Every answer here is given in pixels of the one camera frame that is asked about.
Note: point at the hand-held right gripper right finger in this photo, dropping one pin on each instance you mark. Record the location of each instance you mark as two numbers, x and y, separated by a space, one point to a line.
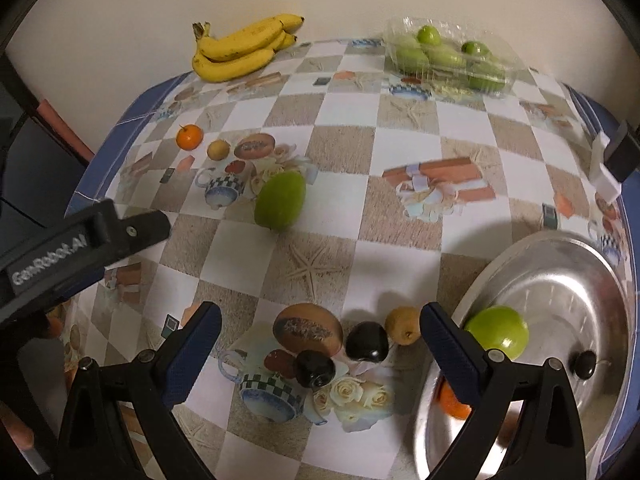
450 355

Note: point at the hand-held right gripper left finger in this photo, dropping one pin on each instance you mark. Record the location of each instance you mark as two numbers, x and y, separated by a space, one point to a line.
197 355

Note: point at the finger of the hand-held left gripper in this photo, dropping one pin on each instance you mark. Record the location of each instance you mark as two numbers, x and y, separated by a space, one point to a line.
140 232

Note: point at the large green jujube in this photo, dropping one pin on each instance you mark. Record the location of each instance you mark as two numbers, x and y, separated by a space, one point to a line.
497 332
280 201

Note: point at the small olive brown fruit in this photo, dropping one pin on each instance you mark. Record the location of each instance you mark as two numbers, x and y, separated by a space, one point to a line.
404 325

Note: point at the smooth orange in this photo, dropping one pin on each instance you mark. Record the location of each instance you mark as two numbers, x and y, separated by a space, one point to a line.
459 410

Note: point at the round metal plate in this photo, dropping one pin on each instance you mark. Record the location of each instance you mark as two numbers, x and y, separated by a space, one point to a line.
550 285

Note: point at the dark plum with stem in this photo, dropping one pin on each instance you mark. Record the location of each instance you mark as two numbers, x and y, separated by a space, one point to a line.
585 364

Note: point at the dark cabinet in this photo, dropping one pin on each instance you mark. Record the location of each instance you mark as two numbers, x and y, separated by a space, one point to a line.
30 170

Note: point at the small mandarin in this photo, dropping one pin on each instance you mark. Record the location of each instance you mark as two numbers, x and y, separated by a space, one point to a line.
190 136

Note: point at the small tan round fruit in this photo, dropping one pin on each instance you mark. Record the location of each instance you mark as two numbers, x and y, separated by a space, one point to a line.
218 149

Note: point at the checkered printed tablecloth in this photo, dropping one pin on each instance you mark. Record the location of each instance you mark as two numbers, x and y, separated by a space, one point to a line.
375 210

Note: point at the yellow banana bunch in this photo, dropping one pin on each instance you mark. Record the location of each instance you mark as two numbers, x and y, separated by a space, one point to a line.
235 67

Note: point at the black adapter block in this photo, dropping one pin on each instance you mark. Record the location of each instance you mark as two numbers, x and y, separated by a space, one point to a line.
622 152

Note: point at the small green jujube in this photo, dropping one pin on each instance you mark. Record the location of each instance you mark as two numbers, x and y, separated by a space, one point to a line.
428 35
447 57
486 79
410 59
475 49

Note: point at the clear plastic clamshell box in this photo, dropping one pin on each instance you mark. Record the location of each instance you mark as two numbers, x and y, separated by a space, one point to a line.
400 27

